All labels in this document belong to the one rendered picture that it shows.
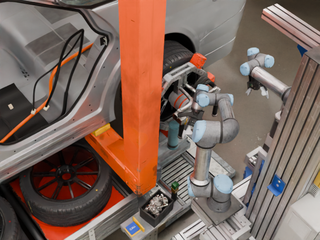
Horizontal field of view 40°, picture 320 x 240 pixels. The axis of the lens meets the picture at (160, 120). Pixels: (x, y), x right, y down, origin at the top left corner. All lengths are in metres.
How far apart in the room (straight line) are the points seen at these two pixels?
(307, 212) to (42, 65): 2.09
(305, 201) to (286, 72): 2.76
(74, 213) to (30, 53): 1.24
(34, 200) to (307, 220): 1.80
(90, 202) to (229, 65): 2.47
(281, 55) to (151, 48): 3.19
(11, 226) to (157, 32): 1.68
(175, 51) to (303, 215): 1.46
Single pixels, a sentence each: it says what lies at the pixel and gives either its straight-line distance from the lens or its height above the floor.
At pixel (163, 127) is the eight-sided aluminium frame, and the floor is 0.65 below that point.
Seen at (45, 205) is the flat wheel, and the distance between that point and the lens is 3.13.
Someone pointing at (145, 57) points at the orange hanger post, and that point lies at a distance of 2.14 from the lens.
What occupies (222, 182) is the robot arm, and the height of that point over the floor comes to 1.05.
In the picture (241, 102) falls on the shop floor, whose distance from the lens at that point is 4.49.
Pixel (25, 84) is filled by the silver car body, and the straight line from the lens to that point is 3.51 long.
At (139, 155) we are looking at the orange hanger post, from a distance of 2.68.
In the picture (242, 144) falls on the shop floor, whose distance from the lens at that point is 4.13.
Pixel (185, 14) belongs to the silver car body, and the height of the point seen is 1.40.
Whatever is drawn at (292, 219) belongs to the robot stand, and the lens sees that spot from 2.39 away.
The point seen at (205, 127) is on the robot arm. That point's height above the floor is 1.46.
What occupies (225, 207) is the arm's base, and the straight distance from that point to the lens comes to 2.69.
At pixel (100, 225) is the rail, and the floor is 0.34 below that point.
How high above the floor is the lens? 3.14
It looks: 48 degrees down
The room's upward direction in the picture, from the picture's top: 3 degrees clockwise
